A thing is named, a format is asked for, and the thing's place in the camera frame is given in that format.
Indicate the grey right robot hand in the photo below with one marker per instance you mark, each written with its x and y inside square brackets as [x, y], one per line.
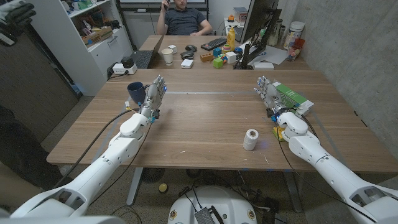
[270, 95]

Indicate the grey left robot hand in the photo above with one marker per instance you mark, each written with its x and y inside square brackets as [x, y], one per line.
[154, 93]

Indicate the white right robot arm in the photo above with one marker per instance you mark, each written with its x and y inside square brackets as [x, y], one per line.
[311, 146]

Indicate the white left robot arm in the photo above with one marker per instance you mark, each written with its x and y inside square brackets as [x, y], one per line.
[124, 146]

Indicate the dark blue mug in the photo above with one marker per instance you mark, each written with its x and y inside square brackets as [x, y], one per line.
[136, 91]

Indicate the green and white package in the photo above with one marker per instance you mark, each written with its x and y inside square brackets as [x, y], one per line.
[292, 96]

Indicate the flat white box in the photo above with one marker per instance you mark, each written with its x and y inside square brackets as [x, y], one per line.
[263, 65]

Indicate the black laptop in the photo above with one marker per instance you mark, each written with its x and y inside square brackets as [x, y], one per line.
[143, 58]

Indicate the white paper cup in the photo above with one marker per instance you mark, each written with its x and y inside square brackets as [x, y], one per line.
[168, 56]

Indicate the white paper sheet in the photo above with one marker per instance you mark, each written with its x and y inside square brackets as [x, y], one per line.
[275, 55]

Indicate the black power adapter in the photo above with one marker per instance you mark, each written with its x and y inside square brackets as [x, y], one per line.
[127, 62]

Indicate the white power strip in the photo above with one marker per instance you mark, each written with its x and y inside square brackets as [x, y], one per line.
[119, 69]

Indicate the small white square box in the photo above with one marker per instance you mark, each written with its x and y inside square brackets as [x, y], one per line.
[187, 63]

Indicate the tiny white cube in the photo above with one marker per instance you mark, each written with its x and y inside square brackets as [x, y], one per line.
[172, 48]

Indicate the black stapler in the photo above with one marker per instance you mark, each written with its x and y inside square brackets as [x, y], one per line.
[187, 55]

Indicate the red snack bag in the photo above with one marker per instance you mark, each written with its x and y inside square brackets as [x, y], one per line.
[295, 50]

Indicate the blue round cap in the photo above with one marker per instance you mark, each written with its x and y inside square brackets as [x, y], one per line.
[238, 50]

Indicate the black computer mouse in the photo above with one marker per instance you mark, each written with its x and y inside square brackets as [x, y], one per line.
[191, 48]

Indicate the multicolour puzzle cube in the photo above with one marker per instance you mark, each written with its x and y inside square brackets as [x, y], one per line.
[223, 58]

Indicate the dark bottle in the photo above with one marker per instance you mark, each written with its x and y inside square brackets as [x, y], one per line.
[275, 34]

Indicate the green cube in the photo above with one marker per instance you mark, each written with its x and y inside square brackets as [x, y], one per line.
[217, 63]

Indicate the brown brick block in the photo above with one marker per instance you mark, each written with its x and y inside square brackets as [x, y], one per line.
[206, 57]

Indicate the colourful stacking rings toy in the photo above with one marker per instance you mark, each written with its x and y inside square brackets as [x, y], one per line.
[226, 48]

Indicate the white wipes canister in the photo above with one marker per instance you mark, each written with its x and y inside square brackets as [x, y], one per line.
[293, 34]

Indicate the teal cube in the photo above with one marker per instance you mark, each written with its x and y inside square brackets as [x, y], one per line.
[217, 52]

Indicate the white shelf unit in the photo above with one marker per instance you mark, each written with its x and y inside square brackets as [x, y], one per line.
[93, 62]

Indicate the yellow squeeze bottle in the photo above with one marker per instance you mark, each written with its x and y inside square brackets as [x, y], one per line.
[230, 39]

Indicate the black keyboard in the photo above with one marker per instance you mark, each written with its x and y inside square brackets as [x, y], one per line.
[214, 43]

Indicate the black computer monitor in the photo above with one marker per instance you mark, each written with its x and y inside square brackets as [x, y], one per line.
[258, 18]

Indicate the seated man in grey shirt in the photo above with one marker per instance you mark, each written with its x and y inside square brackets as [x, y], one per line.
[183, 21]

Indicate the black round floor grille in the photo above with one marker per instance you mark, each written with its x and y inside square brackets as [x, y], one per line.
[152, 175]

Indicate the cardboard box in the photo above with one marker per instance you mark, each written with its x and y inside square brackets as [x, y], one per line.
[97, 35]

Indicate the small orange object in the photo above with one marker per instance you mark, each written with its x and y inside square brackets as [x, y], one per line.
[230, 18]

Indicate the clear storage box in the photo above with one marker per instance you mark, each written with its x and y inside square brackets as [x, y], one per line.
[240, 14]

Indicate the yellow ball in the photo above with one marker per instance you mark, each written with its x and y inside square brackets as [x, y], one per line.
[163, 188]

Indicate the white table leg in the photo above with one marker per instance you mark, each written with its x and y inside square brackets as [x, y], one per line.
[293, 191]
[135, 186]

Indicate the white robot torso base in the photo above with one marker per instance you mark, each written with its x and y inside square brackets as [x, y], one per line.
[230, 202]

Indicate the grey finned module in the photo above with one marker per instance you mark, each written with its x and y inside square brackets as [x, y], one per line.
[204, 216]

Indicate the person in black clothes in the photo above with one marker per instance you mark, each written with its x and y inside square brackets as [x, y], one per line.
[21, 149]

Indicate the black and white glove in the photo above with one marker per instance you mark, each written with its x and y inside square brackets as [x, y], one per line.
[15, 15]

